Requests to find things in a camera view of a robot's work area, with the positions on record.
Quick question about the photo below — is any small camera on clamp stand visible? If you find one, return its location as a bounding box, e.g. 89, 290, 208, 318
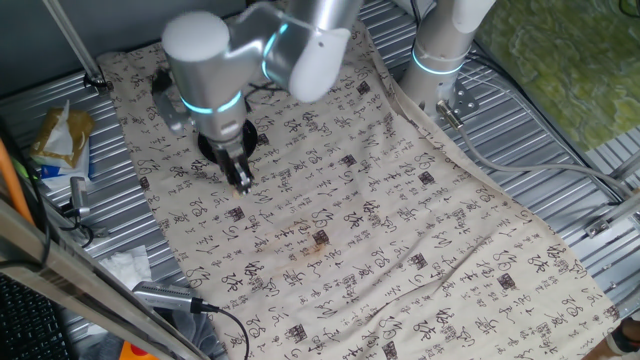
62, 175, 109, 239

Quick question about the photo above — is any aluminium corner post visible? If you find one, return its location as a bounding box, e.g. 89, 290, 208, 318
42, 0, 112, 91

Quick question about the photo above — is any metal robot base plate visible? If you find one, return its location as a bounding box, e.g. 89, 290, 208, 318
422, 79, 480, 126

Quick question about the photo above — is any green patterned mat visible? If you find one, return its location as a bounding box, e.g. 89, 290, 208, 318
472, 0, 640, 154

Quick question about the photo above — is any black depth camera cable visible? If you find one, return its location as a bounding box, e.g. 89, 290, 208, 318
214, 305, 251, 360

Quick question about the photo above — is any orange emergency stop button box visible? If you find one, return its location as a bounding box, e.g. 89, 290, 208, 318
118, 340, 161, 360

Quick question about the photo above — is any orange pole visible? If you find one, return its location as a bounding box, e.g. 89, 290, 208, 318
0, 137, 34, 226

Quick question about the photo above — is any silver depth camera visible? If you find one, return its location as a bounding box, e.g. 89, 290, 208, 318
132, 280, 220, 315

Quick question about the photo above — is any crumpled white tissue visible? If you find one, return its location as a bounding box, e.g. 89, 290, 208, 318
98, 244, 154, 291

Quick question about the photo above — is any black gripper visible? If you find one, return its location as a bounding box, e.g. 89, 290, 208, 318
209, 137, 254, 196

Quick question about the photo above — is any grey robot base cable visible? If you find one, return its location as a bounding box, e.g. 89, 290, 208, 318
434, 98, 639, 200

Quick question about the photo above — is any black keyboard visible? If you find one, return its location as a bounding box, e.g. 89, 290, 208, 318
0, 272, 76, 360

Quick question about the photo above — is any beige calligraphy print tablecloth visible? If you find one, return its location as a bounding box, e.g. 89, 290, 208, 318
97, 0, 621, 360

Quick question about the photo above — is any person's sandalled foot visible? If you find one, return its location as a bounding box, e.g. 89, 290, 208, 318
582, 315, 640, 360

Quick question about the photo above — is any black round scale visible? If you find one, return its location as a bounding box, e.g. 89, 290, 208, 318
197, 118, 260, 165

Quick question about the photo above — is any aluminium profile bar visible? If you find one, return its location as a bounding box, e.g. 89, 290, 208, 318
0, 199, 211, 360

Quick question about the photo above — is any aluminium frame rail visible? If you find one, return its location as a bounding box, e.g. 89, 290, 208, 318
584, 149, 640, 236

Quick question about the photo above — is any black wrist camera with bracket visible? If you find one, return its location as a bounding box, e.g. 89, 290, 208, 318
151, 69, 196, 136

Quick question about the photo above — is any small metal corner bracket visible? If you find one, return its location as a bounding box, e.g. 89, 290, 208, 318
583, 217, 612, 240

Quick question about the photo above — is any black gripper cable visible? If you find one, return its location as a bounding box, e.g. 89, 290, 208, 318
243, 82, 287, 109

